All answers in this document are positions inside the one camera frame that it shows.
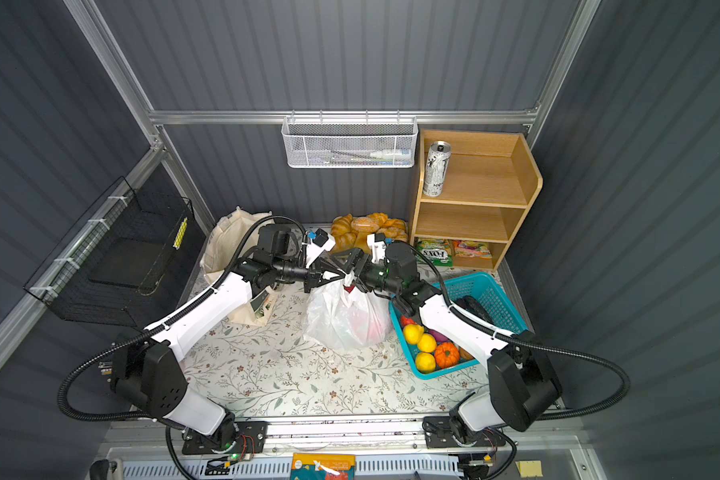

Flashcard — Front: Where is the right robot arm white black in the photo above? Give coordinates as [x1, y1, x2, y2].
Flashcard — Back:
[340, 241, 631, 444]

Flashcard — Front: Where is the purple onion toy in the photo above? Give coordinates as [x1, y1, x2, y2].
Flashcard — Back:
[428, 329, 450, 343]

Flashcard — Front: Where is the teal plastic fruit basket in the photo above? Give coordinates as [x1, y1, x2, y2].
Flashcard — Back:
[388, 272, 527, 380]

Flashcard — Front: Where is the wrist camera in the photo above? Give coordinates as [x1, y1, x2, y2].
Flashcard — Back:
[305, 228, 336, 267]
[366, 232, 387, 264]

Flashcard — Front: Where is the bread rolls cluster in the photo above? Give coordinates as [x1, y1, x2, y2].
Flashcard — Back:
[330, 212, 409, 253]

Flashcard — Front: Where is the black wire wall basket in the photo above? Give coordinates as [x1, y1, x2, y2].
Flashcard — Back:
[24, 182, 204, 329]

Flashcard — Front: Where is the pink dragon fruit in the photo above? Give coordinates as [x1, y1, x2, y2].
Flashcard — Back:
[345, 288, 392, 349]

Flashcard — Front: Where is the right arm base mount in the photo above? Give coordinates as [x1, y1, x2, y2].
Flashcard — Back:
[422, 416, 506, 450]

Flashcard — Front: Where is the yellow sticky note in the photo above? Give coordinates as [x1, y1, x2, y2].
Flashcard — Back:
[515, 460, 543, 479]

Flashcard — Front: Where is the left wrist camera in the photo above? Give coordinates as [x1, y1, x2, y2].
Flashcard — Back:
[305, 228, 336, 267]

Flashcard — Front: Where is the cream canvas tote bag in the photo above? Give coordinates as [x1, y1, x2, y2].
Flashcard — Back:
[200, 207, 278, 327]

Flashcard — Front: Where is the pink snack packet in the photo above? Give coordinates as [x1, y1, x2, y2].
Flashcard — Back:
[453, 240, 493, 259]

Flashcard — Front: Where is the colourful book at front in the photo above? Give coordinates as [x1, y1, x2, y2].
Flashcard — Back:
[290, 453, 356, 480]

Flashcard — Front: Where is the floral table mat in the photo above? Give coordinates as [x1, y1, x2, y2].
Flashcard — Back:
[179, 284, 488, 417]

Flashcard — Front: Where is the wooden shelf unit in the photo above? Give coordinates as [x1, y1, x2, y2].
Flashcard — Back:
[409, 130, 543, 271]

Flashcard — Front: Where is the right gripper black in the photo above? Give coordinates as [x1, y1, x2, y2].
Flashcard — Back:
[332, 249, 402, 297]

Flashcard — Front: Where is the white wire wall basket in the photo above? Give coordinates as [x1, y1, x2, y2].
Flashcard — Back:
[281, 116, 419, 169]

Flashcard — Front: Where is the toothpaste tube in basket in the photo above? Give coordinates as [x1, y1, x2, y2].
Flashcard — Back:
[369, 149, 412, 163]

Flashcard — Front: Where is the yellow lemon lower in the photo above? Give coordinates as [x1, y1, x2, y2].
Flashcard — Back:
[415, 352, 437, 375]

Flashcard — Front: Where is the silver can left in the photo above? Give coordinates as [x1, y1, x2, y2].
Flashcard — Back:
[422, 141, 451, 197]

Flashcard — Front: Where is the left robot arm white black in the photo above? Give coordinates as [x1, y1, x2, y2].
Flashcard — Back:
[57, 215, 344, 436]

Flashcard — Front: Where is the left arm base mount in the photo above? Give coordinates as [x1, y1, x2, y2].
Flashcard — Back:
[181, 420, 269, 457]

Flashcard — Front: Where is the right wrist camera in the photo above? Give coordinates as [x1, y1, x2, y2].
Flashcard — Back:
[366, 232, 387, 264]

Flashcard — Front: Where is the green snack packet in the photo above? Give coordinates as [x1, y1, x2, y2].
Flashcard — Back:
[416, 238, 454, 267]

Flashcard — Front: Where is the orange pumpkin toy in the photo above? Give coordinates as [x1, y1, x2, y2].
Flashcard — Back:
[434, 342, 461, 369]

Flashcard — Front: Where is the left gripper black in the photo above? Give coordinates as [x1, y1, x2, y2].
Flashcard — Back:
[274, 259, 346, 295]

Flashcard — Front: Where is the yellow lemon upper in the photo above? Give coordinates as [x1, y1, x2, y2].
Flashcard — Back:
[403, 324, 425, 345]

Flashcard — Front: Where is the yellow lemon middle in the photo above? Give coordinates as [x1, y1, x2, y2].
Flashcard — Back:
[416, 333, 437, 354]

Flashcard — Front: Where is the yellow lemon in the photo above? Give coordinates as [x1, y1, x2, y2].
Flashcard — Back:
[416, 333, 437, 354]
[403, 324, 425, 345]
[415, 352, 437, 375]

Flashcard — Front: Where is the white plastic grocery bag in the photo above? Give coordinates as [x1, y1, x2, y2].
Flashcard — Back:
[303, 281, 358, 351]

